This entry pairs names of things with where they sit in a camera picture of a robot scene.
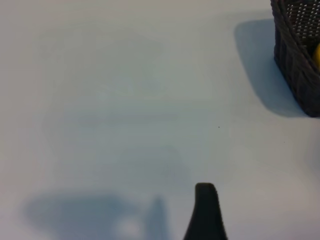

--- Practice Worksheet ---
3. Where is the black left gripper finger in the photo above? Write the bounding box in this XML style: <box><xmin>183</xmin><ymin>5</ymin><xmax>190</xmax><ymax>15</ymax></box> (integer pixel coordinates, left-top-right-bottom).
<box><xmin>183</xmin><ymin>182</ymin><xmax>229</xmax><ymax>240</ymax></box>

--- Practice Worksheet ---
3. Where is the dark brown wicker basket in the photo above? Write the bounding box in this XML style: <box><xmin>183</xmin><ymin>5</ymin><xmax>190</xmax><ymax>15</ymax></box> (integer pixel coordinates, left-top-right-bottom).
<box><xmin>270</xmin><ymin>0</ymin><xmax>320</xmax><ymax>118</ymax></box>

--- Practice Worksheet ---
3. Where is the yellow banana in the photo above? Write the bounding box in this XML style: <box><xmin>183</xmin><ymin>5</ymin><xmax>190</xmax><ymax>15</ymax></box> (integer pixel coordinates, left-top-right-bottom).
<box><xmin>312</xmin><ymin>42</ymin><xmax>320</xmax><ymax>67</ymax></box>

